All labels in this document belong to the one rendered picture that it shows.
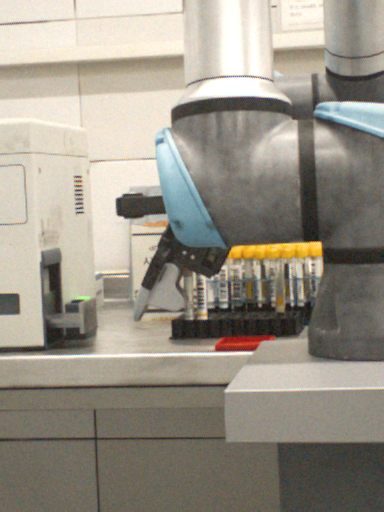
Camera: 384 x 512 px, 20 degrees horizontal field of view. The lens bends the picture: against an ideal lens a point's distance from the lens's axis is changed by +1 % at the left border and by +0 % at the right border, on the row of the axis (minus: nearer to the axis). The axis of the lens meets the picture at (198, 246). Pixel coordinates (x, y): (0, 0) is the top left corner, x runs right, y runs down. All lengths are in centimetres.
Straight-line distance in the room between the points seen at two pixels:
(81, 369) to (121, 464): 75
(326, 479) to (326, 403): 13
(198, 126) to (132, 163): 104
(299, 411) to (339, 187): 23
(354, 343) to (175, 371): 42
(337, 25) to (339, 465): 50
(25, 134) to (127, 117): 64
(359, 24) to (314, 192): 29
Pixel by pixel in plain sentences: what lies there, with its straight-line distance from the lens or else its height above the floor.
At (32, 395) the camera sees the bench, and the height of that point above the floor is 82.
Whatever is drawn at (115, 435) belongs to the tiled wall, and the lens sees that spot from 212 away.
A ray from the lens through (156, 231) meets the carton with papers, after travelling 169.
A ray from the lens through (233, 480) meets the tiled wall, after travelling 210.
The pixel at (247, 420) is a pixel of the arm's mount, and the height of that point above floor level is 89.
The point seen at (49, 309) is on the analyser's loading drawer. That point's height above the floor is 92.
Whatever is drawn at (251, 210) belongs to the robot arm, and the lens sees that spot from 100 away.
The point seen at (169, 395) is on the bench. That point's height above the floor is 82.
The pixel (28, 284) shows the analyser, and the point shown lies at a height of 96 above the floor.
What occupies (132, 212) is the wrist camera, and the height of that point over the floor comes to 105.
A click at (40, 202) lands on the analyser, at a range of 144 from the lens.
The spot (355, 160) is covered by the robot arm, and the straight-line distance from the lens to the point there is 100.
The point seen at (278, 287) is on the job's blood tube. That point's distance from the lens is 150.
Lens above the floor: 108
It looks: 3 degrees down
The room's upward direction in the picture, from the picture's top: 2 degrees counter-clockwise
